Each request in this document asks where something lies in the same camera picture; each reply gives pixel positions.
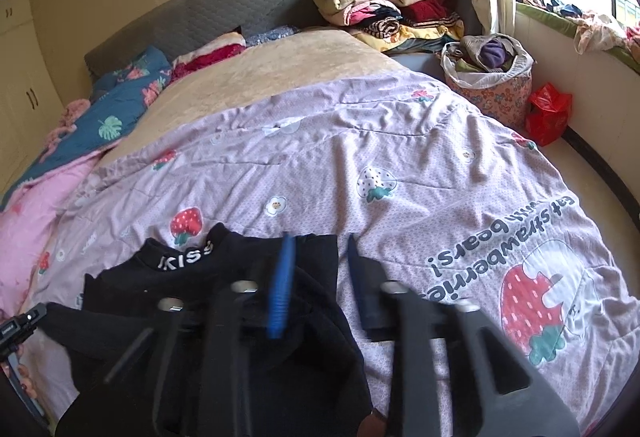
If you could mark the clothes on windowsill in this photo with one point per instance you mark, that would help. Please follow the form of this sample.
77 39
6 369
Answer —
595 29

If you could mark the red plastic bag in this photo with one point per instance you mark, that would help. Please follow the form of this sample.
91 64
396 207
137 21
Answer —
547 114

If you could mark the pile of folded clothes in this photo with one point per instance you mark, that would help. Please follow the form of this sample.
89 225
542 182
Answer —
400 7

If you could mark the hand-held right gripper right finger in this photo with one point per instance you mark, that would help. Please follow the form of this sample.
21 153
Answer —
357 277

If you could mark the blue floral quilt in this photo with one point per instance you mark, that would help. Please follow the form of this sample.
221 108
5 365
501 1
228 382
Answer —
125 117

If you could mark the cream wardrobe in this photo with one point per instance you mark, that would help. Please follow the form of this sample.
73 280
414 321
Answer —
25 82

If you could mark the red cloth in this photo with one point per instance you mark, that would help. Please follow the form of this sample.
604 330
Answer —
210 57

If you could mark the person's left hand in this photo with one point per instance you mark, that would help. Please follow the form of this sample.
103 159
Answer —
21 374

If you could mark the purple strawberry print quilt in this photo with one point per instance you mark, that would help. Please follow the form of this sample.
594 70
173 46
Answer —
350 142

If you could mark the blue patterned pillow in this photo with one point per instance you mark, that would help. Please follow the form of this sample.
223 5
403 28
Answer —
270 36

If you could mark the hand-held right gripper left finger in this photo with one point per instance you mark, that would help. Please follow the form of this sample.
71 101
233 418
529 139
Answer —
277 292

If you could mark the pink blanket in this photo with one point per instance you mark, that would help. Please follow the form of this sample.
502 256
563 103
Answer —
35 217

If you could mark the grey quilted headboard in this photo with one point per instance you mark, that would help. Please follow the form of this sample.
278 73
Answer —
200 7

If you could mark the floral bag of clothes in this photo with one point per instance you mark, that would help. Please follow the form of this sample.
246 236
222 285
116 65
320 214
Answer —
495 87

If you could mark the green windowsill mat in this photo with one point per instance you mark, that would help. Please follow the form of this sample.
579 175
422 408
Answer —
550 22

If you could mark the beige blanket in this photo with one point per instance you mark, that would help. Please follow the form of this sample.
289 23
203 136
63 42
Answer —
260 77

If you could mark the pink knitted cloth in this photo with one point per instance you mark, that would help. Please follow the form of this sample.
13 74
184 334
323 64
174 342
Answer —
75 113

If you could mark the black sweater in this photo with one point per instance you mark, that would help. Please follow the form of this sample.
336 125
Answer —
125 277

